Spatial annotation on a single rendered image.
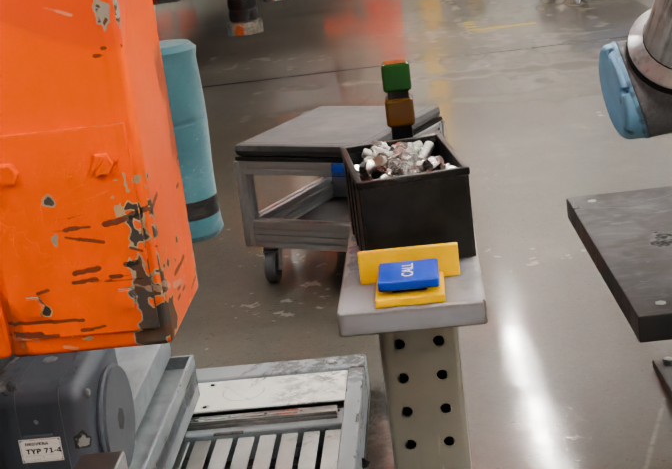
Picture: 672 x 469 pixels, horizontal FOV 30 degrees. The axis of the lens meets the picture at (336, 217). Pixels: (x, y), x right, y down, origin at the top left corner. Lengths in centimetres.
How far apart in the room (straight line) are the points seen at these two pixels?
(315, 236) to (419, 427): 124
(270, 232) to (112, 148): 174
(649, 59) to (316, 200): 146
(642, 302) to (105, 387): 75
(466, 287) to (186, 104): 44
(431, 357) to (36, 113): 65
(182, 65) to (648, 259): 78
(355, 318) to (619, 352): 104
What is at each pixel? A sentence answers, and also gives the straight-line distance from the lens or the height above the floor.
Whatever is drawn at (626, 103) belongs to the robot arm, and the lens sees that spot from 185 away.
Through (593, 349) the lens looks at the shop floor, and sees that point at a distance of 240.
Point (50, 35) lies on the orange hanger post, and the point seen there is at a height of 83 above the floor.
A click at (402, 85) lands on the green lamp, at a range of 174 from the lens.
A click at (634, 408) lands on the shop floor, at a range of 217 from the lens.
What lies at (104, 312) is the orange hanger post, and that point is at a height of 56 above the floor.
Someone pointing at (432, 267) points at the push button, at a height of 48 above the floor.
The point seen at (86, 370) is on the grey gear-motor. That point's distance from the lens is 152.
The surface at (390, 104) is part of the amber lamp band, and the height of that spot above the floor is 60.
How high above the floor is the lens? 95
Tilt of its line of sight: 16 degrees down
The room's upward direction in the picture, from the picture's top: 7 degrees counter-clockwise
